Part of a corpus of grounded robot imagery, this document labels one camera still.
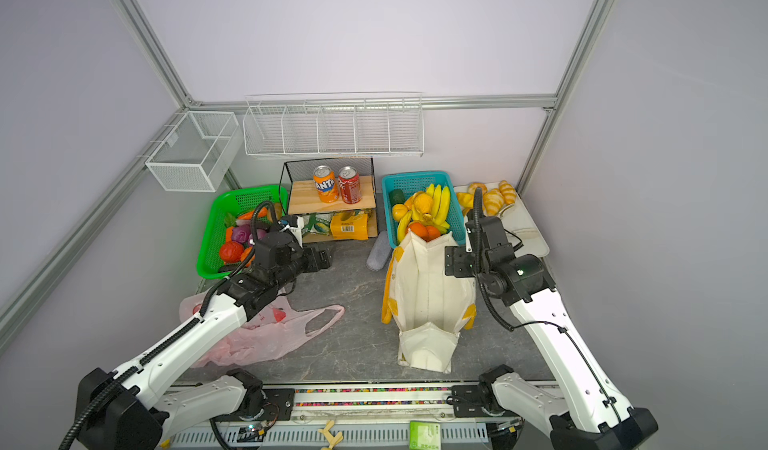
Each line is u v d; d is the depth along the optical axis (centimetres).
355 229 100
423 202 102
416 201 104
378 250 100
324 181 89
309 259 69
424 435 68
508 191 121
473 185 119
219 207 107
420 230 98
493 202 112
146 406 40
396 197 112
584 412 37
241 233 102
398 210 108
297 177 102
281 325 83
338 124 97
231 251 96
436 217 104
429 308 89
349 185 89
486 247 50
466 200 114
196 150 97
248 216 110
